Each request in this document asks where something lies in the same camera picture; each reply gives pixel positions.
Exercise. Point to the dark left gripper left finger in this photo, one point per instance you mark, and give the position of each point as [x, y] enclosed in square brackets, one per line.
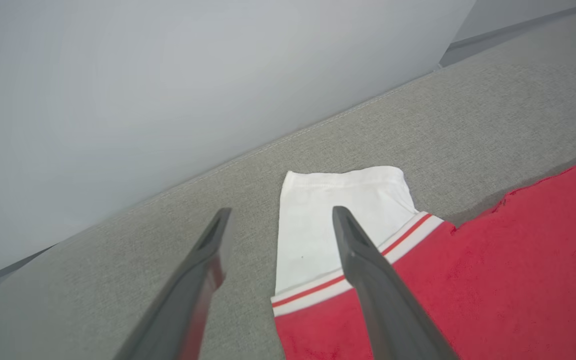
[188, 310]

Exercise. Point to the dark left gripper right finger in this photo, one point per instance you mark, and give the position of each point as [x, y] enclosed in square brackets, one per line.
[388, 310]

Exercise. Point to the red and white jersey shirt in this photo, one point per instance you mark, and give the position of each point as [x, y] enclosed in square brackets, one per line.
[493, 280]

